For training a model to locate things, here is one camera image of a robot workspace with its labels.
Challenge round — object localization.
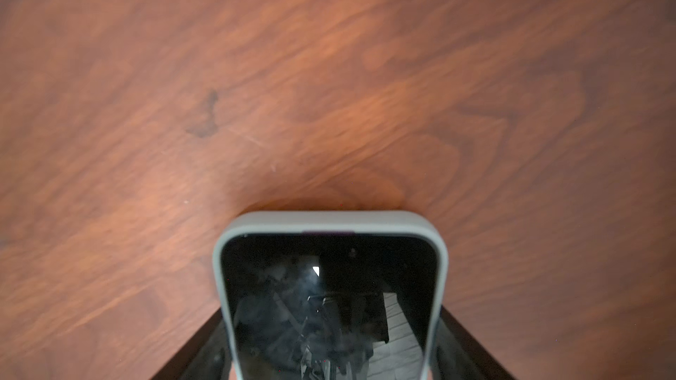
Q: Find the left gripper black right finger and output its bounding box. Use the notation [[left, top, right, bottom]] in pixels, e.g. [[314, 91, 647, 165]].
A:
[[430, 307, 515, 380]]

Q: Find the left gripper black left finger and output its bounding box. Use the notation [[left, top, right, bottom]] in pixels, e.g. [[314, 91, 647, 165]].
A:
[[151, 310, 232, 380]]

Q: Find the black smartphone grey case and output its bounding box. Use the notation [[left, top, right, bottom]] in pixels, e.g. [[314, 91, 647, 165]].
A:
[[212, 210, 448, 379]]

